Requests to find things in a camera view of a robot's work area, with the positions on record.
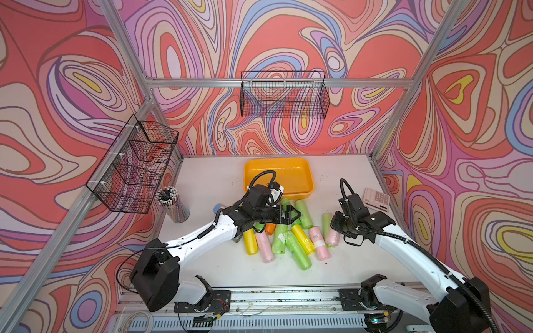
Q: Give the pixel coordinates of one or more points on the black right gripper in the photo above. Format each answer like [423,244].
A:
[335,225]

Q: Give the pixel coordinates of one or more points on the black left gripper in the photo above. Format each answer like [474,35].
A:
[287,219]

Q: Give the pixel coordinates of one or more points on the light green trash bag roll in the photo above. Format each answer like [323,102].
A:
[325,220]

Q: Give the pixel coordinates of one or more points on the yellow plastic storage box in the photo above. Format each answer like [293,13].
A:
[294,174]

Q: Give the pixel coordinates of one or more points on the pink labelled trash bag roll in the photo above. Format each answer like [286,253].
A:
[318,241]

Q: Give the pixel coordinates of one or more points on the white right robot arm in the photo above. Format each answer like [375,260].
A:
[452,303]

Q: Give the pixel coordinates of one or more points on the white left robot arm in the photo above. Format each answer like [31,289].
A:
[156,275]

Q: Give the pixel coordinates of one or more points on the light green roll upper right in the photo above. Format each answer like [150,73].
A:
[305,219]

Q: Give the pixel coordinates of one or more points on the orange trash bag roll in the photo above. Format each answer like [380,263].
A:
[270,228]

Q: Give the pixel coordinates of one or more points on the yellow trash bag roll centre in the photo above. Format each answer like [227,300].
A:
[303,239]

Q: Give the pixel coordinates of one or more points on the yellow trash bag roll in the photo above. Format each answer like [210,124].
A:
[303,239]
[250,242]

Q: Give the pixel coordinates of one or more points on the large green trash bag roll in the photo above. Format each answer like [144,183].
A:
[297,251]

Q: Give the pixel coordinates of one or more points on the yellow trash bag roll left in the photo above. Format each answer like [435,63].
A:
[250,242]

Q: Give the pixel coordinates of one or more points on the white blue-capped roll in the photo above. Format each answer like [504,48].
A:
[218,207]

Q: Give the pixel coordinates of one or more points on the pink calculator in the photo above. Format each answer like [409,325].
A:
[376,200]

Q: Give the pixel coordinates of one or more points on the pencil holder cup with pencils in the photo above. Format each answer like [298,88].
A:
[169,199]

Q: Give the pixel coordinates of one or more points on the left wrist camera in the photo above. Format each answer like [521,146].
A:
[276,195]

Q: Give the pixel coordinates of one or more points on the metal base rail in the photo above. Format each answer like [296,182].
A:
[263,309]

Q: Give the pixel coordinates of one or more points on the black wire basket on back wall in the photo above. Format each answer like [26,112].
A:
[284,94]

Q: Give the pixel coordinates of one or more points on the black wire basket on wall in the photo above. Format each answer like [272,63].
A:
[132,170]
[284,94]

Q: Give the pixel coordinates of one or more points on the black wire basket on left wall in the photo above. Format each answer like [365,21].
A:
[132,170]

